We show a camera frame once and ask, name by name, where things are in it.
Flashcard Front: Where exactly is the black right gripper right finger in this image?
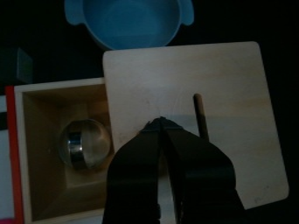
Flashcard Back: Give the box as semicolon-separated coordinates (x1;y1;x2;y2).
161;116;253;224

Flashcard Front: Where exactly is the wooden drawer box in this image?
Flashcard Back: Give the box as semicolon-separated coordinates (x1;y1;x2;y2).
102;40;291;224

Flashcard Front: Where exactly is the round metal dough cutter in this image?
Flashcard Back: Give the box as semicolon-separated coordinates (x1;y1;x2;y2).
58;117;115;171

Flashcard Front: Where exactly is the dark block with pale stripes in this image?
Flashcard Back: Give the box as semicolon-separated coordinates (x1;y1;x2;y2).
0;46;34;86

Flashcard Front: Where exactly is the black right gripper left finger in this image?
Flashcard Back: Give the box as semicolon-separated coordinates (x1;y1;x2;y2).
102;116;165;224

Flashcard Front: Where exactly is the wooden drawer with red front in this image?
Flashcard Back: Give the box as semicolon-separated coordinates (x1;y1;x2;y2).
4;77;118;224

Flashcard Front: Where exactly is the blue bowl with handles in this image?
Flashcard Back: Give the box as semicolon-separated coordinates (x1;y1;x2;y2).
63;0;195;51

